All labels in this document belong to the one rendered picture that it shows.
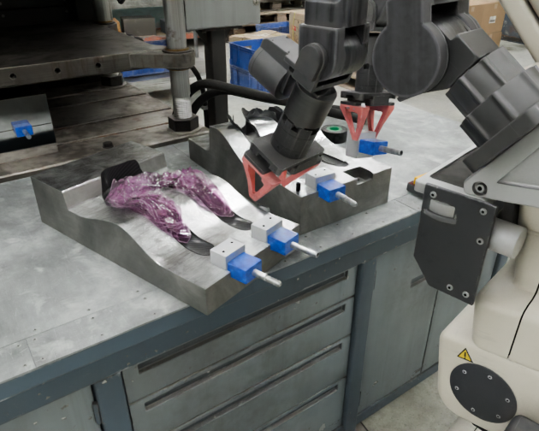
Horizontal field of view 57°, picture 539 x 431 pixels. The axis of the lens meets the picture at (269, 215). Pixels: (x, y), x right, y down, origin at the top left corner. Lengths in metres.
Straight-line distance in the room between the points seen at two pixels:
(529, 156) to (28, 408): 0.80
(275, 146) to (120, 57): 0.97
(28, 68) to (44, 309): 0.81
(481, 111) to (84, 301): 0.68
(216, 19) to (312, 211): 0.95
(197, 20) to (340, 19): 1.19
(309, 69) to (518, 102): 0.24
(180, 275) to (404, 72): 0.49
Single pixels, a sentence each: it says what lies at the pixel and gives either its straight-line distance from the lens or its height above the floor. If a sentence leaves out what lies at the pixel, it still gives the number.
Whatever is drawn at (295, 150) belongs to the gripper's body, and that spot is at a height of 1.08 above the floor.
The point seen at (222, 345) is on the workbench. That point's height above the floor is 0.61.
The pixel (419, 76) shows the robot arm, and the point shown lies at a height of 1.22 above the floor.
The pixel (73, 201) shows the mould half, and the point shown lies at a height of 0.88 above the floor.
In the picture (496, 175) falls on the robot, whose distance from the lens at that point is 0.55.
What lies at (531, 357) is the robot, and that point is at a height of 0.83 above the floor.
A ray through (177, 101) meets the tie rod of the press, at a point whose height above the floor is 0.89.
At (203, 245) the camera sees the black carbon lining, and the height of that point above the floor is 0.85.
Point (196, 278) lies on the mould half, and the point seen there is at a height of 0.86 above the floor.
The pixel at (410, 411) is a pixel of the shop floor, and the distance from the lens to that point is 1.79.
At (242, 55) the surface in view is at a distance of 5.03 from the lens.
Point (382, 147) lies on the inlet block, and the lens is 1.05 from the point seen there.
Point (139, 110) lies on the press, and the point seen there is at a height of 0.79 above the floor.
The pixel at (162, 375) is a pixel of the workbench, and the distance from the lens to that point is 1.03.
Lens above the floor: 1.34
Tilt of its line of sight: 29 degrees down
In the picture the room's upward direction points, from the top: straight up
